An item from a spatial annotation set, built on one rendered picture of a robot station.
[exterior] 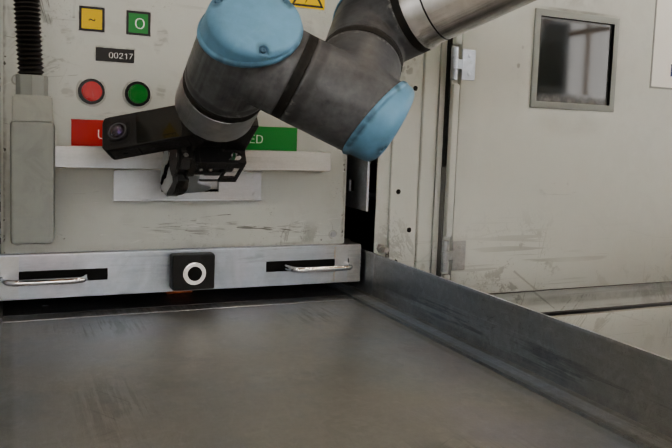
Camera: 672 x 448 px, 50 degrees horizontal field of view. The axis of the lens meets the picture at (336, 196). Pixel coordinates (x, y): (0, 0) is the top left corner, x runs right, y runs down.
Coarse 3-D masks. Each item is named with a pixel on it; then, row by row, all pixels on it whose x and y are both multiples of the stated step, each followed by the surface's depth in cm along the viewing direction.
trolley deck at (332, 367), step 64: (64, 320) 93; (128, 320) 94; (192, 320) 95; (256, 320) 96; (320, 320) 97; (384, 320) 99; (0, 384) 69; (64, 384) 70; (128, 384) 71; (192, 384) 71; (256, 384) 72; (320, 384) 73; (384, 384) 73; (448, 384) 74; (512, 384) 75
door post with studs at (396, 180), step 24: (408, 72) 111; (408, 120) 112; (408, 144) 112; (384, 168) 112; (408, 168) 113; (384, 192) 112; (408, 192) 113; (384, 216) 112; (408, 216) 114; (384, 240) 113; (408, 240) 114; (408, 264) 114
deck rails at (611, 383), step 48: (384, 288) 108; (432, 288) 96; (0, 336) 84; (432, 336) 90; (480, 336) 86; (528, 336) 78; (576, 336) 72; (528, 384) 74; (576, 384) 72; (624, 384) 66; (624, 432) 62
